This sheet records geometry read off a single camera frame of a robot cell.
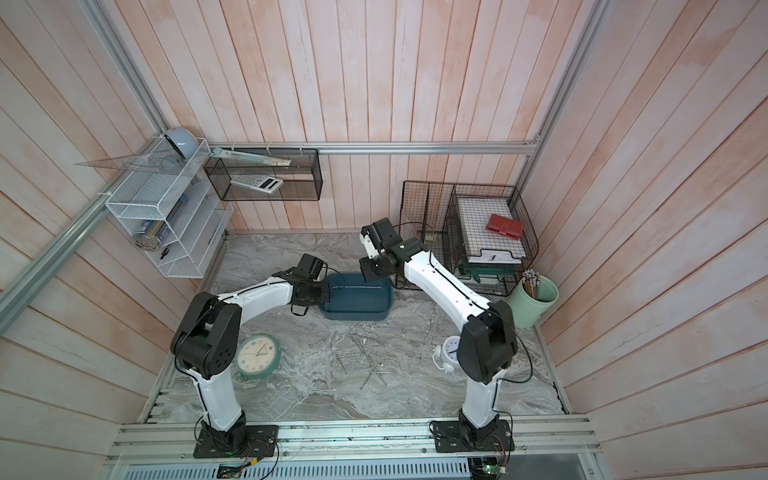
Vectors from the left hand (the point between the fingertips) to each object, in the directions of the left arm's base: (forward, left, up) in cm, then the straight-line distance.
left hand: (325, 299), depth 98 cm
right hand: (+1, -14, +15) cm, 21 cm away
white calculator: (+30, +21, +24) cm, 44 cm away
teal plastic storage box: (+3, -9, -5) cm, 11 cm away
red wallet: (+14, -57, +21) cm, 62 cm away
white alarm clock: (-19, -37, 0) cm, 42 cm away
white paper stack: (+7, -50, +19) cm, 53 cm away
